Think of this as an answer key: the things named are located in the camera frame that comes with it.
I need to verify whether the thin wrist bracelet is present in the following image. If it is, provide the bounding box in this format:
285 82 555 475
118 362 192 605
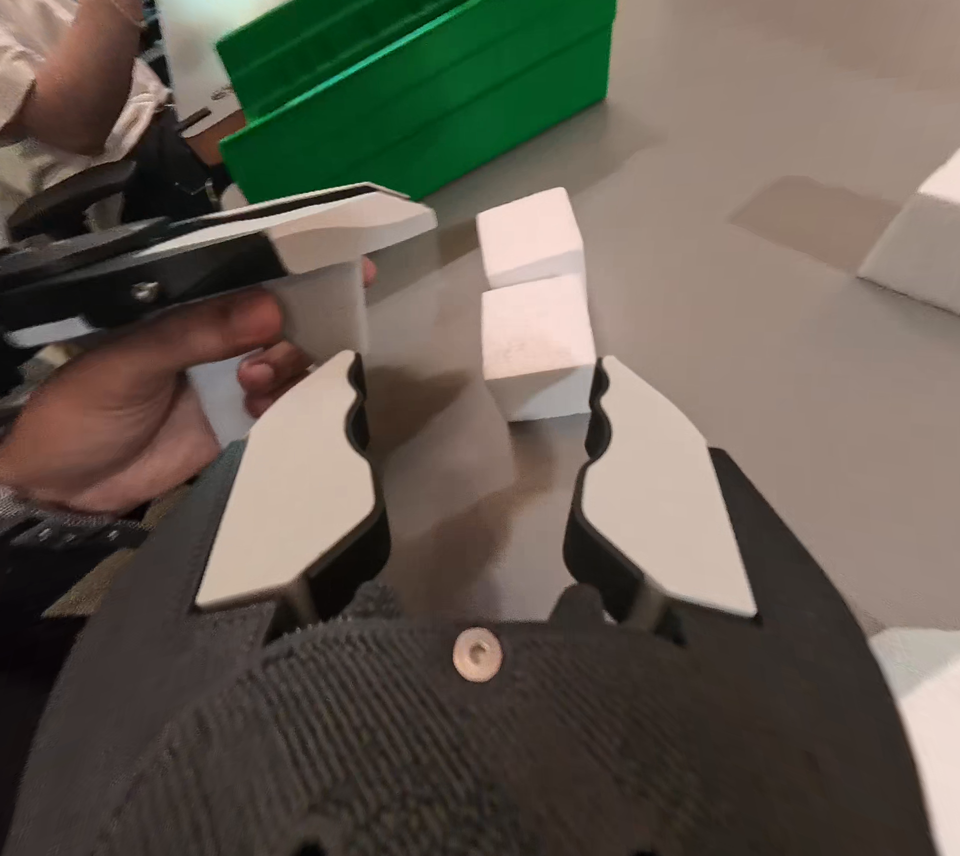
84 0 150 34

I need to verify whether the white foam block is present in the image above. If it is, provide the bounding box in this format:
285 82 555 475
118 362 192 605
475 186 586 292
480 273 598 423
856 150 960 317
868 626 960 856

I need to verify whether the person's left hand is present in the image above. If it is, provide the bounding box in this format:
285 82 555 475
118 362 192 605
0 256 378 517

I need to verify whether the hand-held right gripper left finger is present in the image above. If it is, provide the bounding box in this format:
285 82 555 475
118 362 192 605
193 348 393 640

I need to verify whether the another person's forearm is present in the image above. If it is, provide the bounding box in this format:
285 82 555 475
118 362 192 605
16 0 177 156

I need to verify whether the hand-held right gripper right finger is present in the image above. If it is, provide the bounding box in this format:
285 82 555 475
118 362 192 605
562 355 759 636

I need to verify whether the grey desk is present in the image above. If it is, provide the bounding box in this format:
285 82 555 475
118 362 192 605
225 0 960 856

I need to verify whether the white cardboard box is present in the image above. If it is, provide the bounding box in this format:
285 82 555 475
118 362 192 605
150 0 256 166

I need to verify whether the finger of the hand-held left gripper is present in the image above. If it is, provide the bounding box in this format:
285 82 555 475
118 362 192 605
148 181 411 259
266 191 440 276

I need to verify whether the black office chair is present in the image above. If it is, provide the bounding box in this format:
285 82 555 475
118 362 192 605
6 110 230 246

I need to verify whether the green plastic bin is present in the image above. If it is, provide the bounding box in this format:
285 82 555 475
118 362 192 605
216 0 636 205

